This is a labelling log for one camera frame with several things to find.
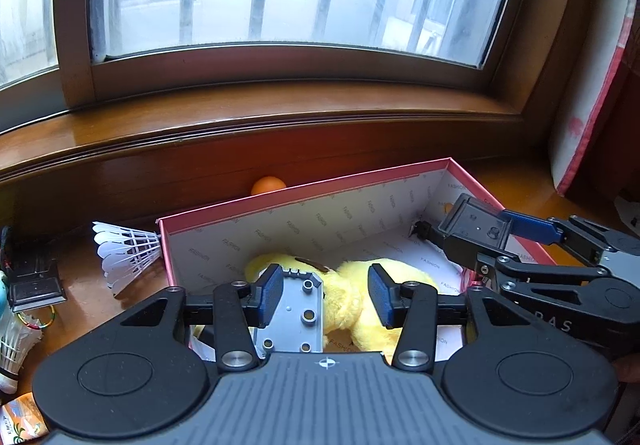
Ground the colourful bracelet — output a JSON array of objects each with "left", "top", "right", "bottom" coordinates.
[{"left": 19, "top": 304, "right": 57, "bottom": 334}]

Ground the orange white snack packet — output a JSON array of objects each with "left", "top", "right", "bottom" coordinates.
[{"left": 0, "top": 391, "right": 52, "bottom": 442}]

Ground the black box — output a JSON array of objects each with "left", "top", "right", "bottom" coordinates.
[{"left": 0, "top": 224, "right": 67, "bottom": 314}]

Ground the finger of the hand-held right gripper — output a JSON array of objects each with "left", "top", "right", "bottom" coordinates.
[
  {"left": 475, "top": 253, "right": 609, "bottom": 289},
  {"left": 500, "top": 210, "right": 640, "bottom": 267}
]

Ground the grey metal plate with holes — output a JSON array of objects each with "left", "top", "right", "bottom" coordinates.
[{"left": 251, "top": 267, "right": 327, "bottom": 354}]

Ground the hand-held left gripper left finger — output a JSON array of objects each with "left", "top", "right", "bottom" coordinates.
[{"left": 111, "top": 264, "right": 285, "bottom": 372}]

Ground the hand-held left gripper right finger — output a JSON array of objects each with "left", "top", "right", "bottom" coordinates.
[{"left": 367, "top": 264, "right": 540, "bottom": 372}]

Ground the pink shoebox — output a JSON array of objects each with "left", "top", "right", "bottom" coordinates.
[{"left": 156, "top": 157, "right": 559, "bottom": 357}]

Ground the yellow plush toy with bow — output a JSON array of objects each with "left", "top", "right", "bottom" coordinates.
[{"left": 244, "top": 252, "right": 362, "bottom": 327}]

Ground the white feather shuttlecock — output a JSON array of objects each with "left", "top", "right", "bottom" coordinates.
[{"left": 92, "top": 221, "right": 164, "bottom": 297}]

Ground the wooden framed window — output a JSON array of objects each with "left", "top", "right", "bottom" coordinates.
[{"left": 0, "top": 0, "right": 593, "bottom": 128}]

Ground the white shuttlecock with black band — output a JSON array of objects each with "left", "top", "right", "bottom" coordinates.
[{"left": 0, "top": 309, "right": 44, "bottom": 394}]

